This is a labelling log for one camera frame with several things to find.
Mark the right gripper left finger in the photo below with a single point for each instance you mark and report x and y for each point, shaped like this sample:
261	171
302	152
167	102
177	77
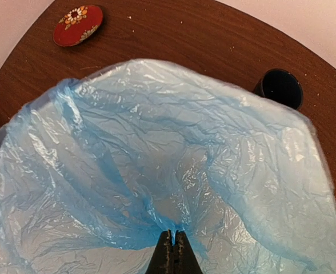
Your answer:
162	260

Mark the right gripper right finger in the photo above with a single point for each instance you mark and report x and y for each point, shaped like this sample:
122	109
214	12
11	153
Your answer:
184	261

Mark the blue plastic trash bag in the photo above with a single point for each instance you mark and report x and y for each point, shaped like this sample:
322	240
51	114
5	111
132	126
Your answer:
93	171

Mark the dark blue enamel mug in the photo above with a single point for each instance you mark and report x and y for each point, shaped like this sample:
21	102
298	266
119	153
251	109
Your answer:
280	86

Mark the red patterned plate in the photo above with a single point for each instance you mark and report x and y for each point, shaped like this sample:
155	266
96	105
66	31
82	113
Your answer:
77	25

